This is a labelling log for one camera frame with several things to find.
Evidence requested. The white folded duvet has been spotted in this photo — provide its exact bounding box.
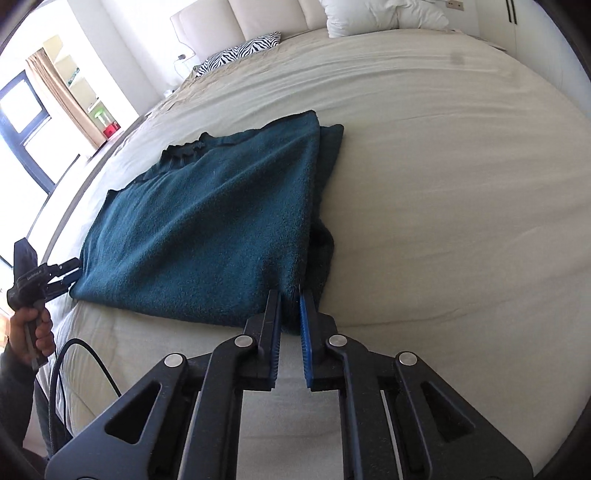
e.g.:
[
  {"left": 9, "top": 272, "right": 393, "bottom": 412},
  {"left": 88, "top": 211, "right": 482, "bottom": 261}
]
[{"left": 321, "top": 0, "right": 450, "bottom": 38}]

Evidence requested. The black framed window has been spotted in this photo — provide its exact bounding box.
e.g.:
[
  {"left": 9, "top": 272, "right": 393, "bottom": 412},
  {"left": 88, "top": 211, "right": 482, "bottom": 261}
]
[{"left": 1, "top": 71, "right": 55, "bottom": 194}]

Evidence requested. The white wardrobe with black handles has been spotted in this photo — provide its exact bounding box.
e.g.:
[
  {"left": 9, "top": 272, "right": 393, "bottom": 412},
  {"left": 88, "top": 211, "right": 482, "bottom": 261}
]
[{"left": 476, "top": 0, "right": 590, "bottom": 115}]

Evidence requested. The dark teal knit sweater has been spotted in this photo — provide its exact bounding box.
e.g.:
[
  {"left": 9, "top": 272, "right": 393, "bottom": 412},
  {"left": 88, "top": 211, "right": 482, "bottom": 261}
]
[{"left": 71, "top": 111, "right": 345, "bottom": 332}]

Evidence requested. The beige bed sheet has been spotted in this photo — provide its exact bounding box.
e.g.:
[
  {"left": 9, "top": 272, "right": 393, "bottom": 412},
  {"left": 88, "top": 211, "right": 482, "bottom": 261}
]
[{"left": 32, "top": 30, "right": 590, "bottom": 471}]

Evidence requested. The left forearm dark sleeve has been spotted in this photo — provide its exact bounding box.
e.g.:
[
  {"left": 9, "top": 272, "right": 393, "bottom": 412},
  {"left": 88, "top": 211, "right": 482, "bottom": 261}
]
[{"left": 0, "top": 343, "right": 40, "bottom": 455}]

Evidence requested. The beige striped curtain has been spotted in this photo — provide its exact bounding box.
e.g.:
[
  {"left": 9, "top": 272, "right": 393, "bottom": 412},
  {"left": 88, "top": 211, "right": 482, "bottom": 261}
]
[{"left": 26, "top": 48, "right": 106, "bottom": 150}]

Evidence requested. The black cable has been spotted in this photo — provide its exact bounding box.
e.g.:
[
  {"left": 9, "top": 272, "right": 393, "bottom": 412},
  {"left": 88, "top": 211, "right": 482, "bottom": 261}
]
[{"left": 47, "top": 338, "right": 122, "bottom": 458}]

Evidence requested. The red box on shelf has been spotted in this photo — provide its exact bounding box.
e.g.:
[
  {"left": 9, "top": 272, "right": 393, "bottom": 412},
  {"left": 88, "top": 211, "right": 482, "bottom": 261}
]
[{"left": 103, "top": 121, "right": 120, "bottom": 138}]

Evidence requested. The white wall shelf unit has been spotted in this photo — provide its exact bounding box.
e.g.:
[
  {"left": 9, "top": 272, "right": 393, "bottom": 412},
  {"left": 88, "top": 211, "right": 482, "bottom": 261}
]
[{"left": 43, "top": 36, "right": 118, "bottom": 133}]

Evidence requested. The beige upholstered headboard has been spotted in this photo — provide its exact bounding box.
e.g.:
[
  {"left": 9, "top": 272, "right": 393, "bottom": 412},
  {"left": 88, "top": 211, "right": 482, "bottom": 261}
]
[{"left": 171, "top": 0, "right": 327, "bottom": 61}]

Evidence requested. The person's left hand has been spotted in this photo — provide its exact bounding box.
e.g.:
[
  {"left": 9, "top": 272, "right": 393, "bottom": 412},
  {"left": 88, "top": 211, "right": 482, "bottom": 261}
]
[{"left": 8, "top": 307, "right": 56, "bottom": 366}]

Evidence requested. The zebra print pillow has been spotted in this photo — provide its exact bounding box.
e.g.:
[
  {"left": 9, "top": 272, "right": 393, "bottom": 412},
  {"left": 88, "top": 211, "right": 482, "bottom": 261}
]
[{"left": 192, "top": 31, "right": 281, "bottom": 77}]

